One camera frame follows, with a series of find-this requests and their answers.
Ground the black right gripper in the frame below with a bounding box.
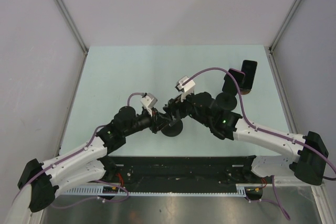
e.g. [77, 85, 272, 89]
[164, 88, 211, 127]

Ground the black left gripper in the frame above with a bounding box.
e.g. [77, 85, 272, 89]
[123, 106, 171, 136]

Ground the black stand with ball joint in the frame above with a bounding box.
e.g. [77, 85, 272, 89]
[161, 121, 183, 137]

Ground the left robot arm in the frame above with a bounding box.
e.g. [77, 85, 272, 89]
[18, 106, 173, 212]

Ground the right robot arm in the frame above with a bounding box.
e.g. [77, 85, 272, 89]
[163, 92, 329, 186]

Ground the round wooden phone stand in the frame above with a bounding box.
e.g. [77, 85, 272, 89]
[237, 89, 251, 95]

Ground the purple phone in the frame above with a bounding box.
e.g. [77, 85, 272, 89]
[222, 68, 245, 94]

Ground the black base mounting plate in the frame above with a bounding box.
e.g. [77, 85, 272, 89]
[100, 156, 270, 195]

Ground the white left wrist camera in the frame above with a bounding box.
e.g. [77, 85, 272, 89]
[140, 93, 158, 116]

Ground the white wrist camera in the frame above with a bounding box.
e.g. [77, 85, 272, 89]
[175, 76, 196, 102]
[140, 93, 158, 116]

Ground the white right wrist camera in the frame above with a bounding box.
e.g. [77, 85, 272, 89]
[175, 76, 196, 102]

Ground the white slotted cable duct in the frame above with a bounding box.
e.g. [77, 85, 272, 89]
[65, 184, 263, 197]

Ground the aluminium table rail right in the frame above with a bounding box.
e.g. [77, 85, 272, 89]
[265, 47, 298, 133]

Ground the aluminium frame post left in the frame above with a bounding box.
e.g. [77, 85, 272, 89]
[53, 0, 89, 56]

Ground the aluminium frame post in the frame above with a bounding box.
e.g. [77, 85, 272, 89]
[53, 0, 89, 56]
[268, 0, 303, 54]

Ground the aluminium frame post right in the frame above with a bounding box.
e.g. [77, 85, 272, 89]
[268, 0, 303, 54]

